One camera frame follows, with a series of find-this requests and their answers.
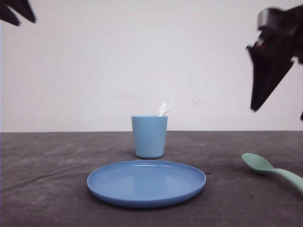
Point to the mint green plastic spoon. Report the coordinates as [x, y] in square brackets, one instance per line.
[260, 165]

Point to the blue plastic plate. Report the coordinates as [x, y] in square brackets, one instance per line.
[146, 183]

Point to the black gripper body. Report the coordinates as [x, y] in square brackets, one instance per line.
[281, 31]

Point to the light blue plastic cup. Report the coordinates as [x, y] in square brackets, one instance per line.
[149, 133]

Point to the white plastic fork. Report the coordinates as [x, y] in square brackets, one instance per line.
[165, 106]

